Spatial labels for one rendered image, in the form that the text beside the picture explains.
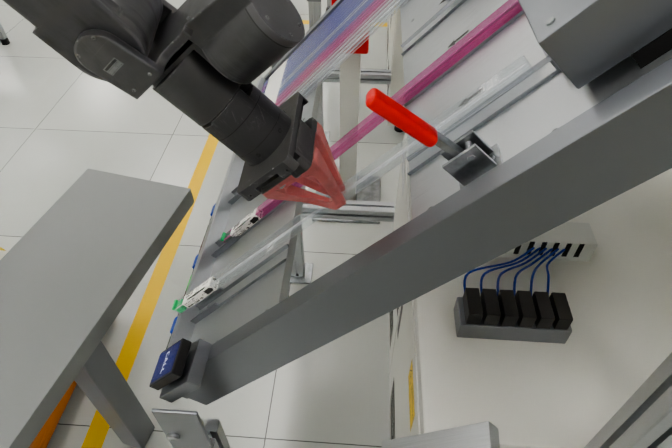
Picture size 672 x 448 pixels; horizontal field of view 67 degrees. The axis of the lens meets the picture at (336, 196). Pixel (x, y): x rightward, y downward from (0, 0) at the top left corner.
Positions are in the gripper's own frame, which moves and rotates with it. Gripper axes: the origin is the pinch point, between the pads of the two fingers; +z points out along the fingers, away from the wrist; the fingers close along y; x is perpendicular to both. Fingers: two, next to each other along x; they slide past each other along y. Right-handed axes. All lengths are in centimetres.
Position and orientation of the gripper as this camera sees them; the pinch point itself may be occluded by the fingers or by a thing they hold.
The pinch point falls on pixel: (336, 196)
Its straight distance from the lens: 50.3
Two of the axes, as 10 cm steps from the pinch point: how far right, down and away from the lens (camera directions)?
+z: 6.7, 5.6, 4.9
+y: 0.4, -6.9, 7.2
